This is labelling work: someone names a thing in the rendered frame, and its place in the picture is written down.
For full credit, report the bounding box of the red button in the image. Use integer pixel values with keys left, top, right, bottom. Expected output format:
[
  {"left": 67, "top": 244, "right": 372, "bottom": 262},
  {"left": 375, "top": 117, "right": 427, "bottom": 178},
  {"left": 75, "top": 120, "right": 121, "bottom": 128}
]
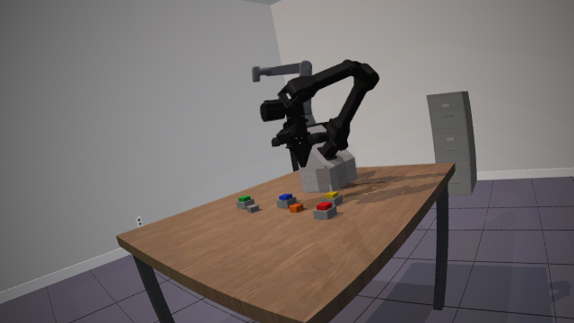
[{"left": 313, "top": 202, "right": 337, "bottom": 220}]

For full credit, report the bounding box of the yellow button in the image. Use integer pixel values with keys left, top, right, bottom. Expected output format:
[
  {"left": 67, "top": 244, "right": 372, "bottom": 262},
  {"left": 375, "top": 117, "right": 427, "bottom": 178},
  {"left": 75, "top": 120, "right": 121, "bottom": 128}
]
[{"left": 321, "top": 191, "right": 343, "bottom": 206}]

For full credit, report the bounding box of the orange block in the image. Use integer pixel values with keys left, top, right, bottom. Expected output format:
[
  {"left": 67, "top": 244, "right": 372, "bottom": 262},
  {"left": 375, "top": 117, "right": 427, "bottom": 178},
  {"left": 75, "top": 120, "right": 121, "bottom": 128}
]
[{"left": 289, "top": 203, "right": 304, "bottom": 213}]

